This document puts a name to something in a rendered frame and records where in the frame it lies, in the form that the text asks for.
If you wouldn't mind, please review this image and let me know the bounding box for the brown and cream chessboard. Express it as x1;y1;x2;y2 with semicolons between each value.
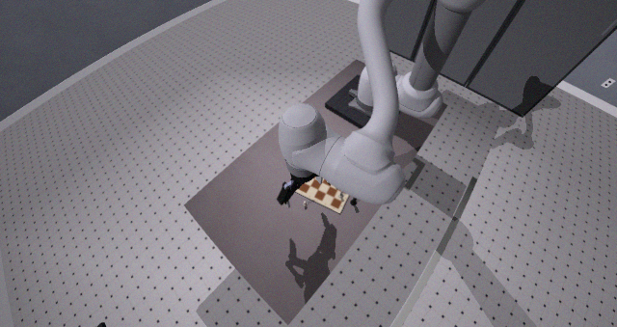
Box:
295;177;349;214

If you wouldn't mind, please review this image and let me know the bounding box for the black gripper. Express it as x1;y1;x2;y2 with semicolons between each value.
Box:
277;173;323;207

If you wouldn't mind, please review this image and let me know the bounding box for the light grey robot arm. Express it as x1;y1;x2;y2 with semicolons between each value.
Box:
279;0;486;204

